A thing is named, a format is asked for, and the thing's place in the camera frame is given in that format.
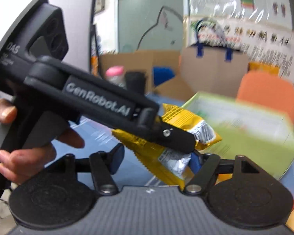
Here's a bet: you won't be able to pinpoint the yellow silver snack packet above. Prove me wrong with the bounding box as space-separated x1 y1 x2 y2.
112 103 222 189

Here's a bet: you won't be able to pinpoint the person's left hand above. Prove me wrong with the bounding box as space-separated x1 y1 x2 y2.
0 98 85 186

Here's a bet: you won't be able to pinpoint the blue patterned tablecloth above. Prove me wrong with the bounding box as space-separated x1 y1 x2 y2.
42 91 294 201

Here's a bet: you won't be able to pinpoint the black cup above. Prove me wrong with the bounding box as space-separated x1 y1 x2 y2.
125 71 146 95

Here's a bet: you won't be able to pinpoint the brown cardboard box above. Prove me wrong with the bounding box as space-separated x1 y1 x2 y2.
100 50 194 101

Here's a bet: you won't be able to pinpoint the pink lidded bottle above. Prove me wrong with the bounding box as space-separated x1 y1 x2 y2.
105 65 126 88

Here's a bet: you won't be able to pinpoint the green cardboard snack box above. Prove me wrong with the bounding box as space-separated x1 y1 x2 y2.
183 92 294 179

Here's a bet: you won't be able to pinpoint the white poster with text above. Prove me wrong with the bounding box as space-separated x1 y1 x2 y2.
183 0 294 87

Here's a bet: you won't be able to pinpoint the brown paper bag blue handles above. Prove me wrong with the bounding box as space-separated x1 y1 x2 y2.
180 18 249 98

